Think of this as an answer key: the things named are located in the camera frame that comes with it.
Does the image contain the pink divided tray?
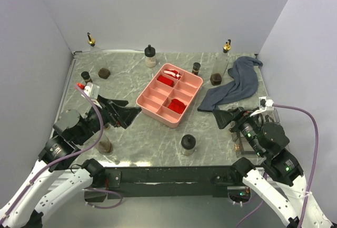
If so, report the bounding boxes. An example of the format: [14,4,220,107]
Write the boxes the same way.
[136,63,203,128]

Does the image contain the black table front rail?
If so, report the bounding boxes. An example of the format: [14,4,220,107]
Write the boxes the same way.
[84,166,253,202]

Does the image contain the salt jar black lid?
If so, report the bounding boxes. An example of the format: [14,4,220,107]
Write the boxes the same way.
[181,134,196,156]
[144,44,156,68]

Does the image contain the spice shaker black cap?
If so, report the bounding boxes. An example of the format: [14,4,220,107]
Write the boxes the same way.
[192,62,201,76]
[81,71,93,85]

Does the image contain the back left oil bottle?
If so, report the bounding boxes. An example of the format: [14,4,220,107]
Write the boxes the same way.
[87,32,111,80]

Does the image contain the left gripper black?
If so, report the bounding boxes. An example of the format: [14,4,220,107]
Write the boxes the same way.
[75,93,142,144]

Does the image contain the oil bottle gold spout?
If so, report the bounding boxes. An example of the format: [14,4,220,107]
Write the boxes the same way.
[95,124,113,154]

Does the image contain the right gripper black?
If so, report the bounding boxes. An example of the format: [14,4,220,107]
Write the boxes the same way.
[211,104,265,155]

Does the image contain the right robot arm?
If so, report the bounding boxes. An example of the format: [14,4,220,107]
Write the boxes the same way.
[213,104,336,227]

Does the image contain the back right oil bottle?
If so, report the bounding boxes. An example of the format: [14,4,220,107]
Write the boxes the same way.
[210,39,231,86]

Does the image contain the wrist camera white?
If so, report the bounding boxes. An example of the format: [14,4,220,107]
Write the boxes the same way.
[76,82,102,108]
[250,96,274,117]

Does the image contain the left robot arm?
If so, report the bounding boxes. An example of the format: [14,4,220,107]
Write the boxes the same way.
[1,97,141,227]

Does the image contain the clear acrylic organizer rack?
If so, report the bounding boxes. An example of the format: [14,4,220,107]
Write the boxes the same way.
[232,107,289,158]

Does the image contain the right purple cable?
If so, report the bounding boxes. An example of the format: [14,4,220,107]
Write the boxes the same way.
[235,103,319,228]

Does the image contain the red knitted cloth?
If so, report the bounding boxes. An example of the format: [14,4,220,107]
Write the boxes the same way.
[167,98,186,114]

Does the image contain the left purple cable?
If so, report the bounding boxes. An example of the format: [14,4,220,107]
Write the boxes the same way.
[0,85,105,220]

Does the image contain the red folded cloth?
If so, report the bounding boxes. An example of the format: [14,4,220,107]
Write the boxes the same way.
[157,75,174,87]

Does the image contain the blue grey towel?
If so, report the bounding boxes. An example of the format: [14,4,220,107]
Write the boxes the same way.
[197,56,263,112]

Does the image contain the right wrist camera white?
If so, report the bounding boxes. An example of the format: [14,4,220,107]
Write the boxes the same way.
[250,96,274,117]

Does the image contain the red white striped cloth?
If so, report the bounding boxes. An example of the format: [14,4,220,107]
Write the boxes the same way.
[163,69,182,80]

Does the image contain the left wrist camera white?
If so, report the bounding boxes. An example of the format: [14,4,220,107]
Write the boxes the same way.
[76,82,102,108]

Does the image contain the purple cable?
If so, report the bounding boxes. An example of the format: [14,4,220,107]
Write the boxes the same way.
[235,103,319,228]
[0,85,105,220]

